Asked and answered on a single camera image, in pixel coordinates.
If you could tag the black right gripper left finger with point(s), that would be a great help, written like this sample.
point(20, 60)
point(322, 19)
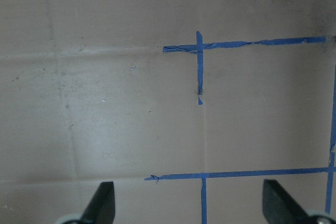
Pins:
point(101, 208)

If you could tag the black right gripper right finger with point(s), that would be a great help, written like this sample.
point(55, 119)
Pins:
point(280, 207)

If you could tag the brown paper table cover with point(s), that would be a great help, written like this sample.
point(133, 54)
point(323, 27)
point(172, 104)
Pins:
point(130, 90)

